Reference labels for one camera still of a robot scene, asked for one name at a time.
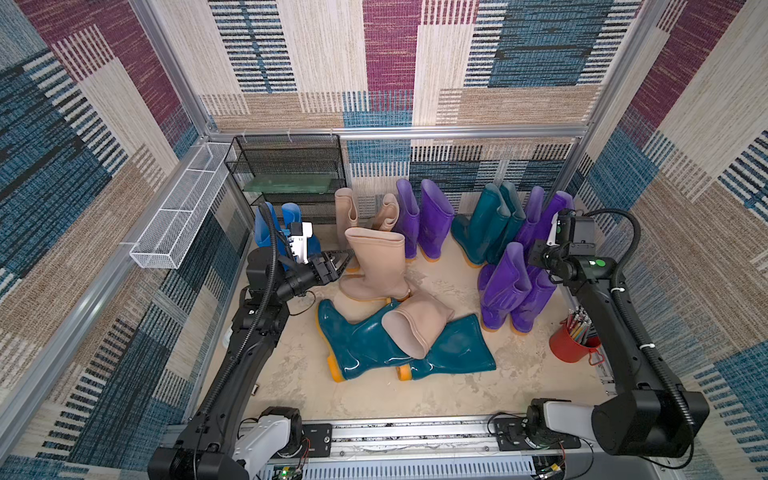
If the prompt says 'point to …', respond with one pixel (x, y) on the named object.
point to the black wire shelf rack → (302, 169)
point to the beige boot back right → (387, 216)
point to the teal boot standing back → (517, 214)
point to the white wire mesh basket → (178, 219)
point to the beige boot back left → (346, 216)
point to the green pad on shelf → (289, 183)
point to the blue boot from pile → (291, 213)
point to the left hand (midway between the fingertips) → (348, 255)
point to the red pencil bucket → (567, 349)
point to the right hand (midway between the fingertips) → (542, 254)
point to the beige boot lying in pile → (413, 326)
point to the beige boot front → (382, 255)
